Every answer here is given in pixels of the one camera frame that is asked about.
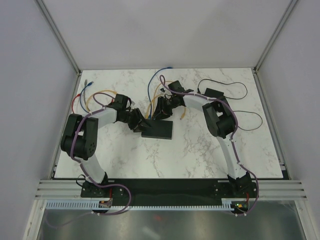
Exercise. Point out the black network switch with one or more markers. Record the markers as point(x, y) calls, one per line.
point(160, 129)

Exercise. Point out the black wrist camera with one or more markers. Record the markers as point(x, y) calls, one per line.
point(176, 87)
point(121, 102)

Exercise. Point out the right aluminium frame post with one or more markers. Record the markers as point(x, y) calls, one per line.
point(276, 33)

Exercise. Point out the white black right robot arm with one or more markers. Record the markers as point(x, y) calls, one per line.
point(222, 124)

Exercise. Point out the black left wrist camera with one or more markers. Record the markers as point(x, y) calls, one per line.
point(121, 102)

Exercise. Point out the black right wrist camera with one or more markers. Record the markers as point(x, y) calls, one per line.
point(176, 87)

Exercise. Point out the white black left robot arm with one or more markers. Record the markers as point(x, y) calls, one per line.
point(80, 137)

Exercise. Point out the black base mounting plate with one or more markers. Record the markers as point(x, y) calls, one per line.
point(166, 192)

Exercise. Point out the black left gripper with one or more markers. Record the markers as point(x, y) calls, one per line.
point(139, 118)

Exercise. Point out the aluminium frame post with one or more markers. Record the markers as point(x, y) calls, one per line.
point(57, 34)
point(276, 33)

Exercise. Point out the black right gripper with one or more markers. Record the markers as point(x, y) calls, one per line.
point(160, 113)

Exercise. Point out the white slotted cable duct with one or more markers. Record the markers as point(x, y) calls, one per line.
point(99, 205)

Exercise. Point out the left aluminium frame post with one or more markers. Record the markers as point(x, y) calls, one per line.
point(57, 34)

